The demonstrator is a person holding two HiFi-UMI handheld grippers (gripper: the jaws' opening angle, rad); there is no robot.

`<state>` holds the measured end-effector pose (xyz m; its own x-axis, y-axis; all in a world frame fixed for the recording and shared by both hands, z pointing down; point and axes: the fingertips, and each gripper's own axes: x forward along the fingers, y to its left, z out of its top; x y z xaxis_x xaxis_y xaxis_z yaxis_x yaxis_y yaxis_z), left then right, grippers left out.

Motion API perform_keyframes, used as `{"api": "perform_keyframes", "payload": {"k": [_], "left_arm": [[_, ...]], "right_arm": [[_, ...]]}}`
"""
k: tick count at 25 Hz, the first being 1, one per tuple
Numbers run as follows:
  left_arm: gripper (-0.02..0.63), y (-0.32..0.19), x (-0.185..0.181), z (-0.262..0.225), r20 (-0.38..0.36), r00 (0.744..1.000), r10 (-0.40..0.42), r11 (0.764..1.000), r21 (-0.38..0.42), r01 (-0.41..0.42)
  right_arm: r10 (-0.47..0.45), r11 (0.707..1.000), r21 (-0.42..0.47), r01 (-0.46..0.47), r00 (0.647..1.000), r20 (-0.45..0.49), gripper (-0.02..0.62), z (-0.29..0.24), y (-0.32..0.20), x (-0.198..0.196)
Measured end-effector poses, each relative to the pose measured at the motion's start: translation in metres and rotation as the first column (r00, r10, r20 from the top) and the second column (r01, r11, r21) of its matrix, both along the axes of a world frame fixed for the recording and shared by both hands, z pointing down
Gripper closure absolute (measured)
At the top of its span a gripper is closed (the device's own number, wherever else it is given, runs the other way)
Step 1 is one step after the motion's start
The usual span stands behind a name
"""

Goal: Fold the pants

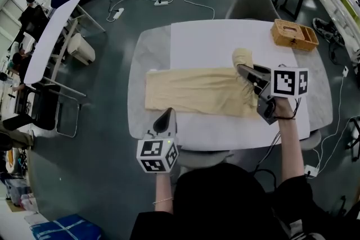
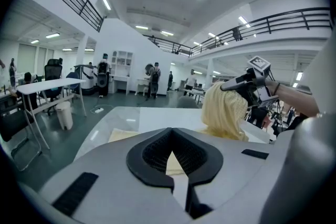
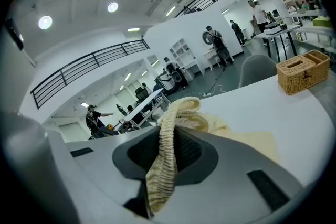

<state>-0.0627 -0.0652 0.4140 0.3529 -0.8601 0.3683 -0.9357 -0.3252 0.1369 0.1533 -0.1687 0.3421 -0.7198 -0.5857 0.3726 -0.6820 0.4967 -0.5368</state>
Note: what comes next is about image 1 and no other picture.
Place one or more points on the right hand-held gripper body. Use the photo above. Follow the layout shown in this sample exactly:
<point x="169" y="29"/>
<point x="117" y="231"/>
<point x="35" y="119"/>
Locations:
<point x="287" y="83"/>

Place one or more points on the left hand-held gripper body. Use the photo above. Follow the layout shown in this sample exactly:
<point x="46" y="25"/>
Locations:
<point x="153" y="150"/>

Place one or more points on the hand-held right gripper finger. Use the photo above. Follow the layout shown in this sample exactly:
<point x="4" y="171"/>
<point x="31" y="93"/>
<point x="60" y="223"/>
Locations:
<point x="261" y="71"/>
<point x="257" y="84"/>

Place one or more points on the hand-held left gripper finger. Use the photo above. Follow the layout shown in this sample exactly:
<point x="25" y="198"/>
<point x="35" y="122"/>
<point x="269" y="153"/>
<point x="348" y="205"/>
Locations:
<point x="173" y="129"/>
<point x="157" y="130"/>

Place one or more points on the beige trousers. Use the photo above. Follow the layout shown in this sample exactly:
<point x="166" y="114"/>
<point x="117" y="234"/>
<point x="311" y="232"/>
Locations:
<point x="191" y="90"/>

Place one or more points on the person's right forearm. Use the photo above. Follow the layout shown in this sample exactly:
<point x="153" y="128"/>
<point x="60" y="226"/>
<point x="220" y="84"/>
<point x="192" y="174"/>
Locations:
<point x="291" y="149"/>

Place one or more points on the person's left forearm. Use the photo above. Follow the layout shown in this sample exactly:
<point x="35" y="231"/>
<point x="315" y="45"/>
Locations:
<point x="163" y="188"/>

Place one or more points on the wicker basket box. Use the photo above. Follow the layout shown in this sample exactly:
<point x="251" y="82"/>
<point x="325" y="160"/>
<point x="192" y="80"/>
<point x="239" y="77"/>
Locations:
<point x="284" y="36"/>

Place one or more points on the white paper sheet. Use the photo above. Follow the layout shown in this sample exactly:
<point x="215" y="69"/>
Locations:
<point x="213" y="42"/>

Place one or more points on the white power strip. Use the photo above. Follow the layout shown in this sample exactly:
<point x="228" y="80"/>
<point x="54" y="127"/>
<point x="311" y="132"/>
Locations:
<point x="161" y="3"/>
<point x="345" y="70"/>
<point x="118" y="13"/>
<point x="310" y="170"/>

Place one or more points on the dark sneakers heap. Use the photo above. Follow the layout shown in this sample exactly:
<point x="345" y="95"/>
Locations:
<point x="326" y="31"/>

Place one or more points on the black office chair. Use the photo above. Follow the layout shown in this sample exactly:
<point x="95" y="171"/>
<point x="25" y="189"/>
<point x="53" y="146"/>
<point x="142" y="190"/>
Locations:
<point x="355" y="137"/>

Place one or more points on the white shelving rack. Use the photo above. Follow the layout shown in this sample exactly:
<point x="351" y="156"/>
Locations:
<point x="337" y="8"/>

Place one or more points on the person's black top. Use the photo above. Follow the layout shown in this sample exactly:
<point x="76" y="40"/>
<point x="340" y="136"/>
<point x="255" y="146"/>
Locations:
<point x="225" y="205"/>

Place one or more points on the green box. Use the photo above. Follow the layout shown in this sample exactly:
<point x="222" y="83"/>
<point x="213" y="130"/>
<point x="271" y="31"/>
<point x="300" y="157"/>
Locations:
<point x="348" y="4"/>

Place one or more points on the white trash bin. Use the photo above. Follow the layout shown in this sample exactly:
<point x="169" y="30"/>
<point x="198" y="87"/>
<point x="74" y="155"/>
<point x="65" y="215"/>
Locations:
<point x="81" y="49"/>

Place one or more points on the blue wrapped package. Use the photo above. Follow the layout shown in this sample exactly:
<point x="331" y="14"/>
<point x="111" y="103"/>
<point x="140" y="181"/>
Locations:
<point x="64" y="229"/>

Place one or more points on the white oval table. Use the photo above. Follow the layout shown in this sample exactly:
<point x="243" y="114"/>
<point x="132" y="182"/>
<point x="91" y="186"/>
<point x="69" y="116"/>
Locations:
<point x="47" y="42"/>

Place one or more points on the black metal-frame chair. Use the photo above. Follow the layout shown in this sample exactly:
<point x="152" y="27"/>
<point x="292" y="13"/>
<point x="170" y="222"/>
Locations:
<point x="42" y="106"/>

